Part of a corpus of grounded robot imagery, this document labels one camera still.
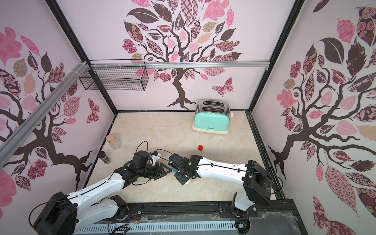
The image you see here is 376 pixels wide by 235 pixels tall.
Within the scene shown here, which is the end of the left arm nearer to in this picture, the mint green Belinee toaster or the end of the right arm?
the end of the right arm

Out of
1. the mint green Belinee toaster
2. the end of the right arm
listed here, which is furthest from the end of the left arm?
the mint green Belinee toaster

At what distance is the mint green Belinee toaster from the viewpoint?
3.25 ft
